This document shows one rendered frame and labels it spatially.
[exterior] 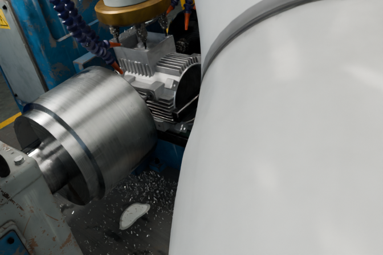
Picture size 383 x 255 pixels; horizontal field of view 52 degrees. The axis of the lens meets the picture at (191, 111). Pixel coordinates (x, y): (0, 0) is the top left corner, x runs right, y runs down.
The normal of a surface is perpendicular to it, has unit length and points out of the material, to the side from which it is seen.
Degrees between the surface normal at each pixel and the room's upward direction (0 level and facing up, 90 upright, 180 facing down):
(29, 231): 89
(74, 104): 24
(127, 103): 54
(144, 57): 90
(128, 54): 90
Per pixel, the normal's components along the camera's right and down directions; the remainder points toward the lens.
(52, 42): 0.78, 0.22
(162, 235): -0.18, -0.82
